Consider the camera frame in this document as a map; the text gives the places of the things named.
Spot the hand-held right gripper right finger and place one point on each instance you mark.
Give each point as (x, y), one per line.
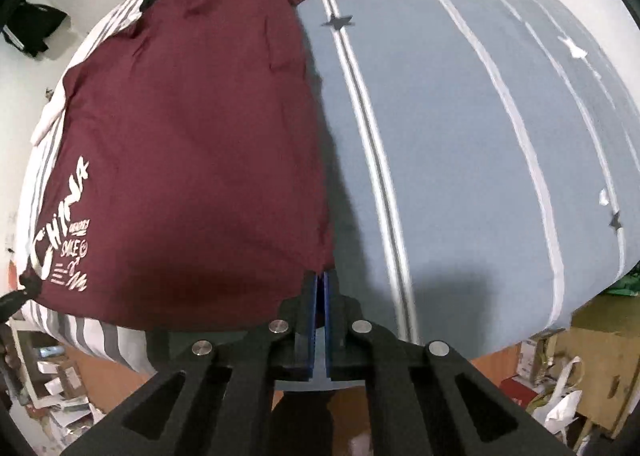
(326, 326)

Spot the blue-grey striped bed sheet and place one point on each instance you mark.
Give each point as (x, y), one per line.
(450, 136)

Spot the red white carton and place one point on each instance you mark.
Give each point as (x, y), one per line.
(517, 391)

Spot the cardboard box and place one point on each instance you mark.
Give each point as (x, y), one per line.
(600, 351)

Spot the maroon printed t-shirt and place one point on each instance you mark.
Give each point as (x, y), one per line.
(190, 136)

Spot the white grey striped cloth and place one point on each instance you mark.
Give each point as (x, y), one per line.
(100, 341)

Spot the black hanging bag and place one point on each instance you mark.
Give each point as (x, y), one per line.
(35, 24)

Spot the white plastic bag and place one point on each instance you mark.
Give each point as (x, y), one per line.
(560, 411)

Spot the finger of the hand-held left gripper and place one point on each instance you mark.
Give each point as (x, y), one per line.
(10, 303)

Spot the wooden bed frame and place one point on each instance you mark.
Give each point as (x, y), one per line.
(110, 386)

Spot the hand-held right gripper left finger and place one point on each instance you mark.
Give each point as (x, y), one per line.
(311, 326)

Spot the green plastic bag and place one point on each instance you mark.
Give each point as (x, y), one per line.
(625, 283)

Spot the pile of papers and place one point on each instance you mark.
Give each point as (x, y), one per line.
(50, 386)

